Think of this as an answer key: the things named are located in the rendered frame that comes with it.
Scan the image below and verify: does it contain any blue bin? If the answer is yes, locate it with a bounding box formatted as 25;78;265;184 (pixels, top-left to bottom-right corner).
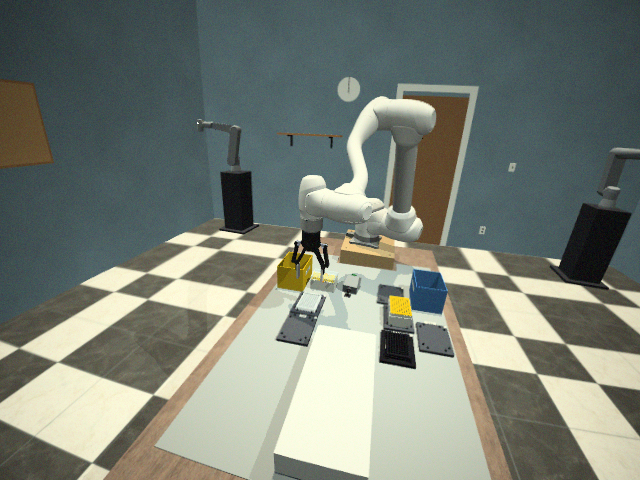
409;269;448;314

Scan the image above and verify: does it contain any yellow open-top bin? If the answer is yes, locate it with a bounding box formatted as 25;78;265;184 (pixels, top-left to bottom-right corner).
277;252;313;292

